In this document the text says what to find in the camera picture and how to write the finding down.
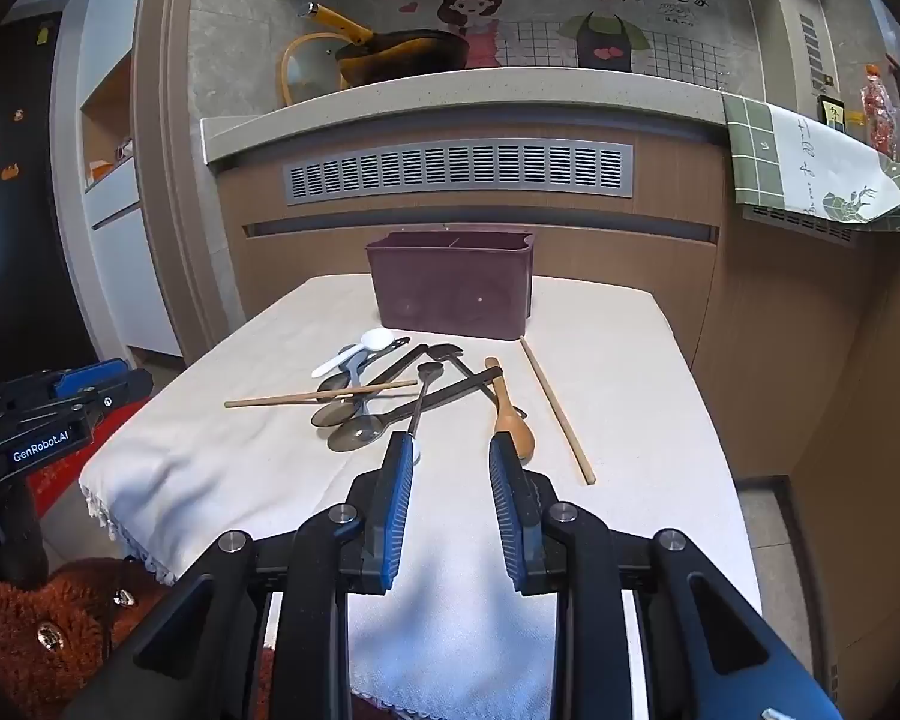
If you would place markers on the cartoon wall sticker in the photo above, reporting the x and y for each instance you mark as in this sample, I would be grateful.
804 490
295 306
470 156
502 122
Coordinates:
600 22

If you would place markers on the white wall vent panel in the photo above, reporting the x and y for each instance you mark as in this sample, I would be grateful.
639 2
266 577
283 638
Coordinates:
814 45

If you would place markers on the pale plastic rice spoon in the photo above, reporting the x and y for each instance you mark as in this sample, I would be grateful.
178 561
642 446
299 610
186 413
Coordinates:
375 340

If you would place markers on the wooden spoon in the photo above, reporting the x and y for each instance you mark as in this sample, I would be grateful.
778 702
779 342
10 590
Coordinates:
506 405

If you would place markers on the green checked towel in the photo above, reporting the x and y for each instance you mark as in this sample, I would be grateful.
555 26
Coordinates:
810 165

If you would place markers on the black spatula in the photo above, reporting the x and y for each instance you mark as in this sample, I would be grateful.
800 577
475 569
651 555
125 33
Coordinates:
444 352

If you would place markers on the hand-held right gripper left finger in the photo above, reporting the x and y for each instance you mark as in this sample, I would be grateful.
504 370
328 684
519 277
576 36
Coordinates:
394 510

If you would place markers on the wooden chopstick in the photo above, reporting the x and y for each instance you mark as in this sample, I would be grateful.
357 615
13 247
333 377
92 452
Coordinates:
285 399
555 409

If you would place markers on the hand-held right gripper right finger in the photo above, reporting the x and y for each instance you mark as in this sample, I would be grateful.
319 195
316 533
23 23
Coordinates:
506 510

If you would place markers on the dark sauce bottle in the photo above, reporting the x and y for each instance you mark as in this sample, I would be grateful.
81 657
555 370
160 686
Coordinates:
831 111

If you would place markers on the small orange bottle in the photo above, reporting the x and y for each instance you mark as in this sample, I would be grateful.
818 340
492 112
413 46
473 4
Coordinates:
855 124

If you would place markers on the maroon plastic utensil holder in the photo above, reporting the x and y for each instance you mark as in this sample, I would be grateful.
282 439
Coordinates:
450 292

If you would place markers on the yellow fridge magnet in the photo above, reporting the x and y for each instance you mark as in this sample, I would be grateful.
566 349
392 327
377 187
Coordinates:
43 34

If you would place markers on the orange fridge magnet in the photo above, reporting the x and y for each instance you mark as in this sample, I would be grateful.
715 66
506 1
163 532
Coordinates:
9 171

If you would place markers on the brown fleece garment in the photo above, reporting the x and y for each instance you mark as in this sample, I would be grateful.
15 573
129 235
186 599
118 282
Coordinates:
15 615

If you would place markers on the short grey vent grille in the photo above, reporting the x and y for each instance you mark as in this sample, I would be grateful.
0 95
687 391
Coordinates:
795 223

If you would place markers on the kitchen counter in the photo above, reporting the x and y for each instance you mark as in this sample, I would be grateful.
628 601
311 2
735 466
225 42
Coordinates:
495 94

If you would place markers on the black fridge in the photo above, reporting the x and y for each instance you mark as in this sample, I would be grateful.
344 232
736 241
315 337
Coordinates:
22 240

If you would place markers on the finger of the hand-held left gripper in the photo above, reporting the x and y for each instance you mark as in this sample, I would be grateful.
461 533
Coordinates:
90 377
124 388

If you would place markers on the glass lid with yellow rim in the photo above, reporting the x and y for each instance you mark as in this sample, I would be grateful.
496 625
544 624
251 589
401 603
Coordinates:
300 71

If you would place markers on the small metal ladle spoon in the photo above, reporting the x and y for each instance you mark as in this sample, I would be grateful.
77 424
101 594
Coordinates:
430 372

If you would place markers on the long grey vent grille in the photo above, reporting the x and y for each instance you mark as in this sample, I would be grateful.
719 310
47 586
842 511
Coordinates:
457 172

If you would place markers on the orange item on shelf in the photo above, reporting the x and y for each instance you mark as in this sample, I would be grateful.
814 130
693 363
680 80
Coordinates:
103 165

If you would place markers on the red floor mat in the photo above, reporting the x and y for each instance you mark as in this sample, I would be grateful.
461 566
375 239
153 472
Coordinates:
60 476

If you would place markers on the white tablecloth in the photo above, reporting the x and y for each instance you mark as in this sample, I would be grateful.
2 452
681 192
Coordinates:
232 465

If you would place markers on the white shelving cabinet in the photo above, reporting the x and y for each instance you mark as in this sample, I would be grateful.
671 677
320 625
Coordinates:
120 270

